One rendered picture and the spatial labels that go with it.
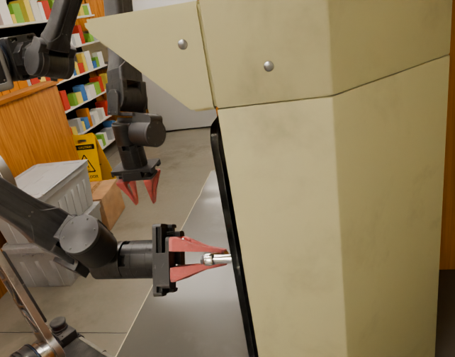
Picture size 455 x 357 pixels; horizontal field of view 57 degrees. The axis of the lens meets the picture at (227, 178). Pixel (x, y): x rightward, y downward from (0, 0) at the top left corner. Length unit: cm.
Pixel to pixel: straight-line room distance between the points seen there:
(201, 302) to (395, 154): 55
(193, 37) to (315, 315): 34
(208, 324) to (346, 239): 45
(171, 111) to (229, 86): 532
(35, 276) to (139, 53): 266
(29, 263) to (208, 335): 222
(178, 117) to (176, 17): 532
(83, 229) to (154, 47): 28
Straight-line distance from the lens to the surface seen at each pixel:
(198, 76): 41
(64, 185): 282
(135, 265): 63
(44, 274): 296
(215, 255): 55
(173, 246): 60
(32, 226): 67
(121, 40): 43
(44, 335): 189
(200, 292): 94
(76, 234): 60
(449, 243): 94
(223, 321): 86
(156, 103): 576
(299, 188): 44
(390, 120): 48
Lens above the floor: 150
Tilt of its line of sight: 23 degrees down
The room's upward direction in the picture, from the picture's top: 10 degrees counter-clockwise
